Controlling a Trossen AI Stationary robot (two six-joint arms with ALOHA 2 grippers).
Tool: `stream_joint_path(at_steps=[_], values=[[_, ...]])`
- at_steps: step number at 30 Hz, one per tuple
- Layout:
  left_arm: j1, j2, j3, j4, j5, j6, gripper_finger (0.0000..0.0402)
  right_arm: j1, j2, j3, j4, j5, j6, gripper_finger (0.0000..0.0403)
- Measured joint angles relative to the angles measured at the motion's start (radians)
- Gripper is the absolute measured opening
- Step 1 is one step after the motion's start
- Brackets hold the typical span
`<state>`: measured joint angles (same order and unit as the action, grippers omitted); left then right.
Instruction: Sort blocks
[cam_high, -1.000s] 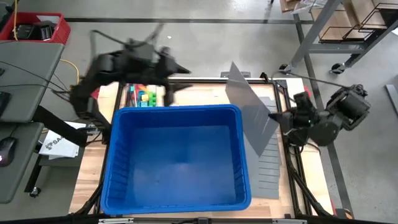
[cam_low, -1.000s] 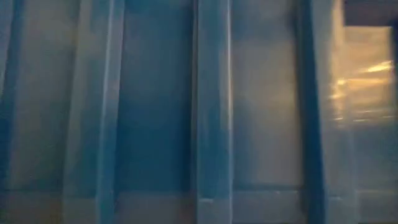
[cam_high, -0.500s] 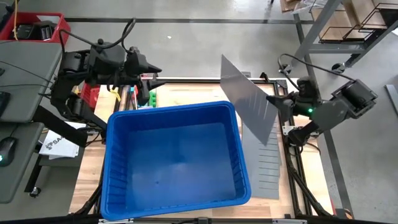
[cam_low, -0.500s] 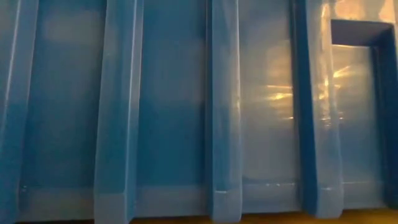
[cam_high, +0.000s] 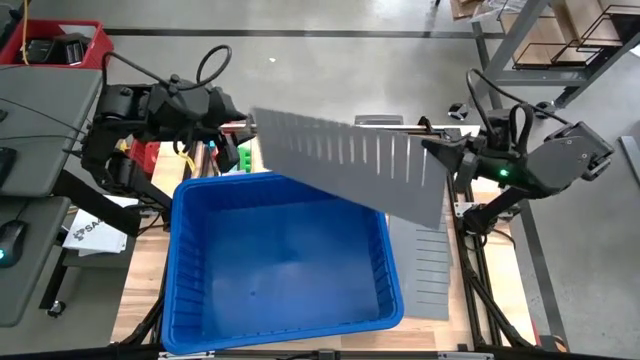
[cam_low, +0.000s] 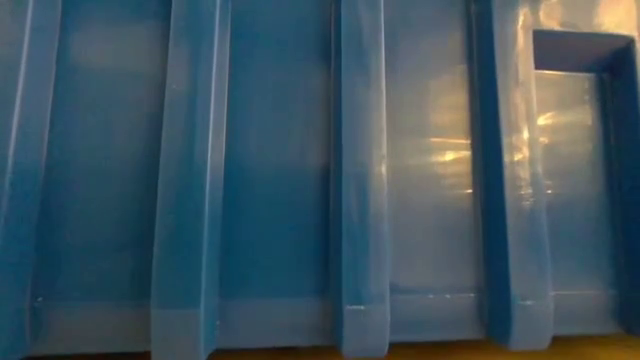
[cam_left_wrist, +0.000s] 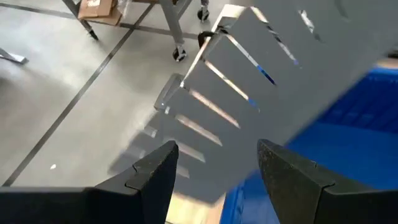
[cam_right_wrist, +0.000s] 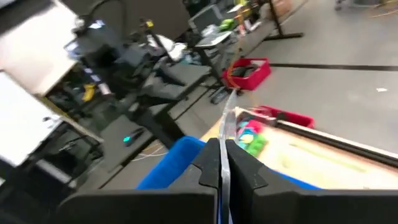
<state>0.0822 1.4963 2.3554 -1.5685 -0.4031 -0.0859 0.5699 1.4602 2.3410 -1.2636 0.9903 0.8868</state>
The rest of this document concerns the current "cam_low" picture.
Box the blue plastic bin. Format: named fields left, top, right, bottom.
left=0, top=0, right=640, bottom=360

